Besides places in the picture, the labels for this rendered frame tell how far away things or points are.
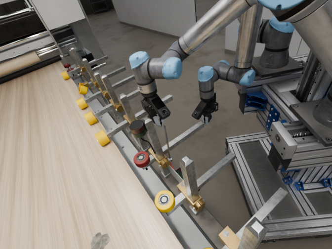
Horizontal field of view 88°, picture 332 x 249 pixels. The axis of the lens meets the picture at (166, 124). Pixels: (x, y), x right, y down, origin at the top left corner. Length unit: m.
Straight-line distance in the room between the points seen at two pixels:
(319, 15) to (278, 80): 0.76
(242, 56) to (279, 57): 0.35
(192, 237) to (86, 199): 0.52
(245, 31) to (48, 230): 1.12
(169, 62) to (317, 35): 0.38
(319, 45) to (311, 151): 0.47
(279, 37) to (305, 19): 0.62
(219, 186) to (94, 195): 1.19
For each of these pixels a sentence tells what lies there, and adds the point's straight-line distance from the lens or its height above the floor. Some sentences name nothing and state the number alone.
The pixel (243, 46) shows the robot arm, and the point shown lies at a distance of 0.84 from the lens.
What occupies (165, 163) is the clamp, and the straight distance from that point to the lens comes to 0.89.
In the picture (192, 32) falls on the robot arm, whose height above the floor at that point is 1.39.
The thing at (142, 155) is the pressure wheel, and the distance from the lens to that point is 0.89.
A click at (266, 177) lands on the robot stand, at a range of 1.63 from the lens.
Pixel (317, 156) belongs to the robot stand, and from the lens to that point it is 0.94.
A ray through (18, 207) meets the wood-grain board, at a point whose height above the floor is 0.90.
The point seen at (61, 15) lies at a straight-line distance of 2.82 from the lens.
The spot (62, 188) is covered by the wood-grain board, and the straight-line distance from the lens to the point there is 1.01.
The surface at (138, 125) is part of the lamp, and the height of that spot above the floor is 1.14.
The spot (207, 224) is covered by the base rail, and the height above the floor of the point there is 0.70.
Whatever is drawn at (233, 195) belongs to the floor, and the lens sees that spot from 1.74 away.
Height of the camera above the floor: 1.58
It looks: 42 degrees down
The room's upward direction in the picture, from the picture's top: 15 degrees counter-clockwise
